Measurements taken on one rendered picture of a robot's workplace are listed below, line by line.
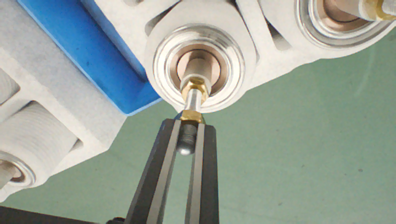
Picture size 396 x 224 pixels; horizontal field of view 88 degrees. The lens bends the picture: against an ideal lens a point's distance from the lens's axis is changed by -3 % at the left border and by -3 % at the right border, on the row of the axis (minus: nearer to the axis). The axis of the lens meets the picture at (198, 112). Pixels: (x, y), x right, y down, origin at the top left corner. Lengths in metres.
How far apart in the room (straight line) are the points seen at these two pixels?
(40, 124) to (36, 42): 0.12
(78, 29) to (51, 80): 0.11
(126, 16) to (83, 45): 0.17
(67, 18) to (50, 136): 0.19
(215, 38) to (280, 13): 0.05
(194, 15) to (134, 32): 0.10
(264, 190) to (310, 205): 0.18
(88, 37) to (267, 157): 0.51
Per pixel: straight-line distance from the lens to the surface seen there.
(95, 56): 0.42
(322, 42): 0.18
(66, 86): 0.38
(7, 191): 0.47
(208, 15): 0.17
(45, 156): 0.36
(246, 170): 0.65
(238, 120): 0.52
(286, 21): 0.18
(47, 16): 0.40
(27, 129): 0.36
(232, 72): 0.18
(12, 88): 0.40
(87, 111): 0.38
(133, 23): 0.25
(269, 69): 0.26
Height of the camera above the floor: 0.41
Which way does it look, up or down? 55 degrees down
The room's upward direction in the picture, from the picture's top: 173 degrees counter-clockwise
